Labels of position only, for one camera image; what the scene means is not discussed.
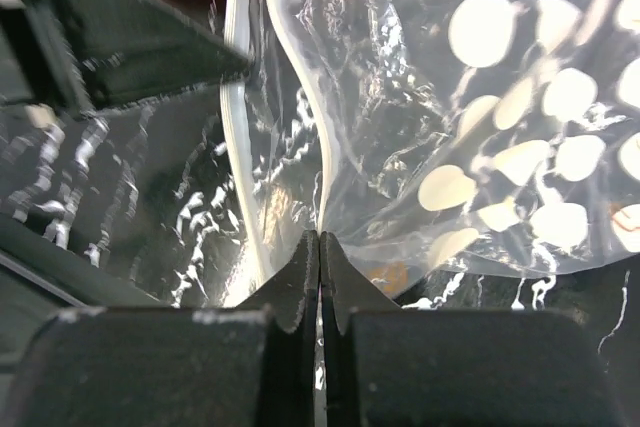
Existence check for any polka dot zip bag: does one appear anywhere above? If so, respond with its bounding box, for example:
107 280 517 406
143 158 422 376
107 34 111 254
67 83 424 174
221 0 639 306

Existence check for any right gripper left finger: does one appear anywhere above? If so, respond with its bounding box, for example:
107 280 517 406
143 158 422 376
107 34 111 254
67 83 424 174
239 231 320 426

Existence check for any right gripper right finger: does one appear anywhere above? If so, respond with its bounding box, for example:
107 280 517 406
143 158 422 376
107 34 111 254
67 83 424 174
319 232 400 426

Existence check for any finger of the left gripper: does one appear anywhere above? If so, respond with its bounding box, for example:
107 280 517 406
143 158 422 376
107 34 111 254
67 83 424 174
43 0 252 107

